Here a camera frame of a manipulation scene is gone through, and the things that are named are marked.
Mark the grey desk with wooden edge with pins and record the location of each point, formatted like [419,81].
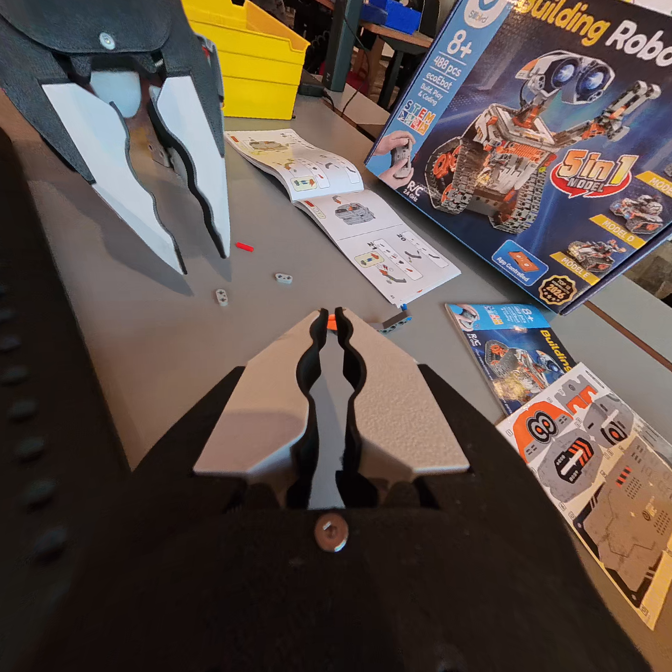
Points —
[157,336]

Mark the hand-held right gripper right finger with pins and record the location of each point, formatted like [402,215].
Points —
[404,420]

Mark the small red axle pin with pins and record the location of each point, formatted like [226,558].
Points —
[332,321]
[244,246]

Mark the yellow plastic bin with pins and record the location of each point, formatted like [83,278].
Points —
[252,78]

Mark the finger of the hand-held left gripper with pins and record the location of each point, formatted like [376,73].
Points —
[199,141]
[105,157]

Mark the blue plastic bin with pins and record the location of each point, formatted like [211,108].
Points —
[393,15]

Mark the blue robot toy box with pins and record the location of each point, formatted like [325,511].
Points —
[525,157]

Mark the open white instruction booklet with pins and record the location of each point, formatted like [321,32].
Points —
[367,231]

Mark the blue cover manual booklet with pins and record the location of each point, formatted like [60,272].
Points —
[504,357]

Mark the black perforated panel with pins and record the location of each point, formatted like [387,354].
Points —
[42,420]

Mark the grey beam with orange claws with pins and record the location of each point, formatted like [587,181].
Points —
[393,321]

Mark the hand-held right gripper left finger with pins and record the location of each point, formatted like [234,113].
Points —
[252,420]

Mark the robot sticker sheet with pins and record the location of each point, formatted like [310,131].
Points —
[603,498]

